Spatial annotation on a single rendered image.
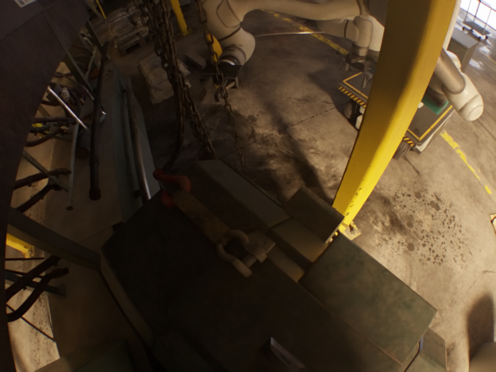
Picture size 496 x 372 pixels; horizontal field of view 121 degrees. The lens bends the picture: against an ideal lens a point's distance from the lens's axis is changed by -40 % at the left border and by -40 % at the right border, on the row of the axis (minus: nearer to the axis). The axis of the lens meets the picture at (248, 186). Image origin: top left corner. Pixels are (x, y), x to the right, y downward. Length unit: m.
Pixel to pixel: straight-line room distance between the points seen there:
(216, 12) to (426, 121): 1.34
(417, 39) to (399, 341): 0.51
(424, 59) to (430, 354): 0.55
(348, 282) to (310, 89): 1.85
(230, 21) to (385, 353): 0.95
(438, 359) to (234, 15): 1.06
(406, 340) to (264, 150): 1.42
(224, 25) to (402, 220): 1.37
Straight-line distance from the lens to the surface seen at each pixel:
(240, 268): 0.36
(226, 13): 0.85
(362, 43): 1.25
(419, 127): 1.57
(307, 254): 0.44
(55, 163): 1.51
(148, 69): 2.53
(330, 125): 1.79
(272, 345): 0.38
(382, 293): 0.42
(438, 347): 0.57
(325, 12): 0.90
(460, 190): 1.94
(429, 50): 0.51
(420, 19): 0.47
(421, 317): 0.45
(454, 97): 1.19
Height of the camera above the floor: 1.26
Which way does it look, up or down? 59 degrees down
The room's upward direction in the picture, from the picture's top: 16 degrees counter-clockwise
